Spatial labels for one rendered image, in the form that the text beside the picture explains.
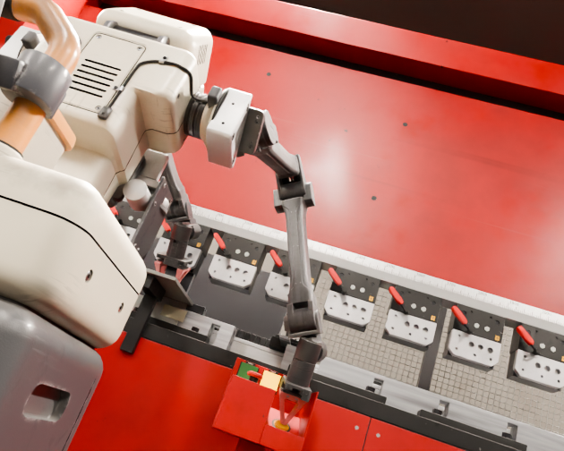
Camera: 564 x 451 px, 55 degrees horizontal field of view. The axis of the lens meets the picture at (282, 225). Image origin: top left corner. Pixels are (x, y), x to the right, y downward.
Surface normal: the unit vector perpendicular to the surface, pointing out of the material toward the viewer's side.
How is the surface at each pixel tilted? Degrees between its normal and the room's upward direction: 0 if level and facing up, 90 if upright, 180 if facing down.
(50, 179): 63
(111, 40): 82
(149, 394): 90
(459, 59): 90
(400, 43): 90
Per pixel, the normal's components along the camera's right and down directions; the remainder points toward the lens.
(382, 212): -0.04, -0.40
